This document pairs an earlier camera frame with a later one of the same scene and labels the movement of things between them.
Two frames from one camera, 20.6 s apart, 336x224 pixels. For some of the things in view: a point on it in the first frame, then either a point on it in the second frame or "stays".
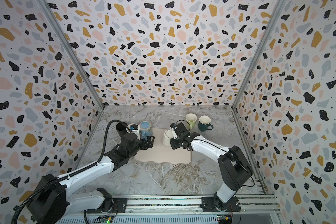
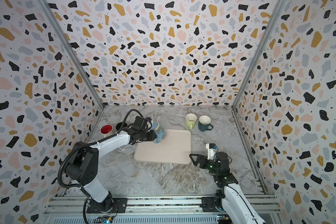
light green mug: (191, 118) stays
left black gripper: (150, 143) -> (153, 136)
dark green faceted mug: (204, 122) stays
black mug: (121, 129) stays
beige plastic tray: (160, 153) stays
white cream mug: (168, 135) -> (106, 129)
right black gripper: (173, 145) -> (204, 160)
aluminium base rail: (182, 209) stays
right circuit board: (224, 219) stays
